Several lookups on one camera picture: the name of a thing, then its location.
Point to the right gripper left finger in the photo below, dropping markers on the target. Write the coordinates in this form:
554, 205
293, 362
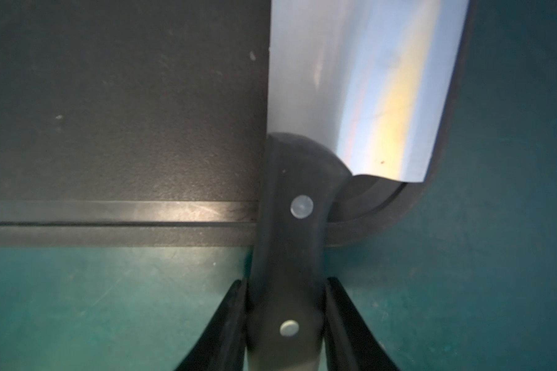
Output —
222, 344

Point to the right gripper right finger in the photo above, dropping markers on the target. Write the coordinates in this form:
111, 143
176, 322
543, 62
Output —
349, 343

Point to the cleaver knife black handle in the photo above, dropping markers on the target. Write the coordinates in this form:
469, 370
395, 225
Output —
355, 88

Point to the black cutting board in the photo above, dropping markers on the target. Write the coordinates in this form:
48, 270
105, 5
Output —
143, 123

